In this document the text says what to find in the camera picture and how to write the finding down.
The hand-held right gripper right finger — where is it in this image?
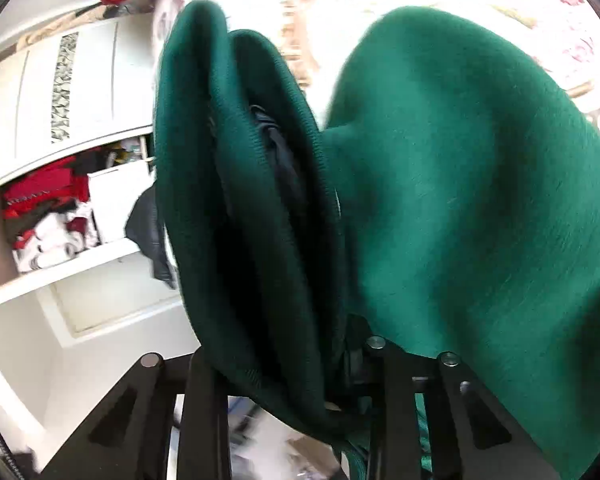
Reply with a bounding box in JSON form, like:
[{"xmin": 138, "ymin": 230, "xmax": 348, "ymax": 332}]
[{"xmin": 340, "ymin": 315, "xmax": 548, "ymax": 480}]

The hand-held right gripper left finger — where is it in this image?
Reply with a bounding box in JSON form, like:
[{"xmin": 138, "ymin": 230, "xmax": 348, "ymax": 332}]
[{"xmin": 39, "ymin": 345, "xmax": 233, "ymax": 480}]

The green and cream varsity jacket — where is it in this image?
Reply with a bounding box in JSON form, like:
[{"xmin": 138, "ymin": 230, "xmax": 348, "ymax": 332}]
[{"xmin": 152, "ymin": 0, "xmax": 600, "ymax": 480}]

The pile of red white clothes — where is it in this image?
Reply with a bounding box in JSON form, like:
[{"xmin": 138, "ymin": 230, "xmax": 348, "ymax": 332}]
[{"xmin": 0, "ymin": 155, "xmax": 101, "ymax": 273}]

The dark grey garment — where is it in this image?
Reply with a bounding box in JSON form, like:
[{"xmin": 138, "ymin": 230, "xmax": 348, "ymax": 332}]
[{"xmin": 125, "ymin": 187, "xmax": 178, "ymax": 291}]

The white box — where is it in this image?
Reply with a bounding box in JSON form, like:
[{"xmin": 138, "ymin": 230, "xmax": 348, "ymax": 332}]
[{"xmin": 87, "ymin": 160, "xmax": 156, "ymax": 246}]

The white wardrobe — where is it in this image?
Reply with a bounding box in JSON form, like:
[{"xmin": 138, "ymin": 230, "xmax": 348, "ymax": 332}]
[{"xmin": 0, "ymin": 2, "xmax": 203, "ymax": 476}]

